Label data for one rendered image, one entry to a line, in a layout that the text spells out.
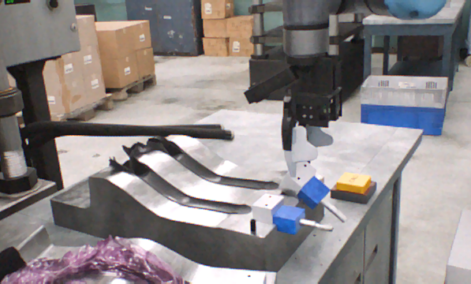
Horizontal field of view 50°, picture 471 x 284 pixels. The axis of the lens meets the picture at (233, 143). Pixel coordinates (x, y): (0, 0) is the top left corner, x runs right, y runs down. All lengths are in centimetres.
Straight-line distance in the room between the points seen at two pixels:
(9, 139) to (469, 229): 105
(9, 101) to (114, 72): 420
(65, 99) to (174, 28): 356
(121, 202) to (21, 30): 70
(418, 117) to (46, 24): 302
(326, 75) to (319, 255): 32
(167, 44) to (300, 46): 724
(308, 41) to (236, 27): 676
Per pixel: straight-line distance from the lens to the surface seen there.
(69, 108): 473
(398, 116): 404
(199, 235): 87
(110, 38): 541
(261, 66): 501
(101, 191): 99
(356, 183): 112
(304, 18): 82
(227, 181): 103
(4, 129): 133
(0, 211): 132
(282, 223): 84
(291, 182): 91
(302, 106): 86
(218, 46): 773
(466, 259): 59
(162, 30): 804
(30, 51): 152
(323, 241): 97
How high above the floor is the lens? 129
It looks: 19 degrees down
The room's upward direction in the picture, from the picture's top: 4 degrees counter-clockwise
